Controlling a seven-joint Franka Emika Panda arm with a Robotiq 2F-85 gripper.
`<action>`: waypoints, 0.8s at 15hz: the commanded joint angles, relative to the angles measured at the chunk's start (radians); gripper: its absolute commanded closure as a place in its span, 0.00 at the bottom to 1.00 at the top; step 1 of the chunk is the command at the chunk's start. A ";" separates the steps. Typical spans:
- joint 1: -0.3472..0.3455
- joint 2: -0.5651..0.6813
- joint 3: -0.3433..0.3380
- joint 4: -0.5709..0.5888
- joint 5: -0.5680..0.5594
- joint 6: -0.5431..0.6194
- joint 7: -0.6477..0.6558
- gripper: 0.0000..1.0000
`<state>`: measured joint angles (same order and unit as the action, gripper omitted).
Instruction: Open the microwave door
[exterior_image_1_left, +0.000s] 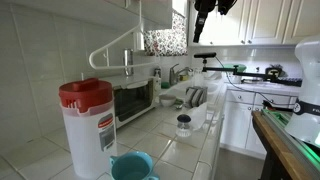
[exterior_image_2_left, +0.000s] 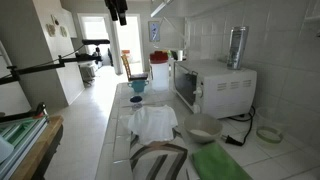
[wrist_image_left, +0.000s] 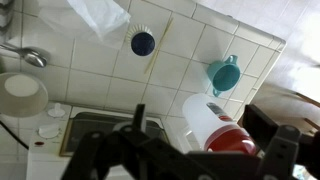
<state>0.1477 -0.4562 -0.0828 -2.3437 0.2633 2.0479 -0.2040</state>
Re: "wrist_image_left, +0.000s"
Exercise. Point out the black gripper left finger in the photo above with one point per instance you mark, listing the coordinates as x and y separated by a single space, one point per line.
133 146

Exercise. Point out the translucent pitcher with red lid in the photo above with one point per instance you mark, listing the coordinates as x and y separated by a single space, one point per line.
203 116

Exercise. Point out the metal spoon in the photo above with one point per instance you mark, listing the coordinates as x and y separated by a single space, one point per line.
33 57

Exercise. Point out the wooden chopstick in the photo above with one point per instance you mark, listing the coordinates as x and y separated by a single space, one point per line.
159 45

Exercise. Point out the teal plastic cup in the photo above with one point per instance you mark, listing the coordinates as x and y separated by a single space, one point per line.
223 76

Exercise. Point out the white microwave knob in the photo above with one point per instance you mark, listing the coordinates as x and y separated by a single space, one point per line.
49 131
56 110

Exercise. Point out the glass microwave door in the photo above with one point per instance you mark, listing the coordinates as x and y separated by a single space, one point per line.
100 126

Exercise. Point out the white crumpled cloth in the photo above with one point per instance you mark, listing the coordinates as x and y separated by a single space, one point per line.
100 16

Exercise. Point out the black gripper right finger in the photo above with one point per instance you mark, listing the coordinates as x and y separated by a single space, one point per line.
280 146

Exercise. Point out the white ceramic bowl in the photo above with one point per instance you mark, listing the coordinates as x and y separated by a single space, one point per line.
21 96

